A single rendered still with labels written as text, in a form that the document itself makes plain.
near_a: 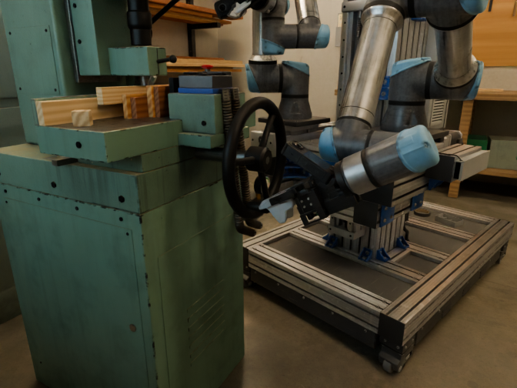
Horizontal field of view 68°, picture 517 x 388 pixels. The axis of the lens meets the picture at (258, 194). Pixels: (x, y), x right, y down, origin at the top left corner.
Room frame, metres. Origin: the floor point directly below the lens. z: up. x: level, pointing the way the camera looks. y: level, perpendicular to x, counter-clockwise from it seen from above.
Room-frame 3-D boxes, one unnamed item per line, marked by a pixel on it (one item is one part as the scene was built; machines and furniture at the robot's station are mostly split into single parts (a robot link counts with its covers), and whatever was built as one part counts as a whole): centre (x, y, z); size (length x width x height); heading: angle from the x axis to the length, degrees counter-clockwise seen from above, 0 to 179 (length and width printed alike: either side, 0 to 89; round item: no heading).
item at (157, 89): (1.03, 0.21, 0.94); 0.16 x 0.01 x 0.07; 152
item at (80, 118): (0.81, 0.37, 0.92); 0.03 x 0.03 x 0.03; 14
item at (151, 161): (1.02, 0.25, 0.82); 0.40 x 0.21 x 0.04; 152
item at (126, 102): (1.03, 0.27, 0.93); 0.22 x 0.01 x 0.06; 152
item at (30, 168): (1.11, 0.41, 0.76); 0.57 x 0.45 x 0.09; 62
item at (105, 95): (1.16, 0.24, 0.95); 0.55 x 0.02 x 0.04; 152
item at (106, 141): (1.01, 0.20, 0.87); 0.61 x 0.30 x 0.06; 152
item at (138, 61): (1.06, 0.32, 1.03); 0.14 x 0.07 x 0.09; 62
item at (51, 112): (1.07, 0.31, 0.93); 0.60 x 0.02 x 0.05; 152
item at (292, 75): (1.66, -0.15, 0.98); 0.13 x 0.12 x 0.14; 95
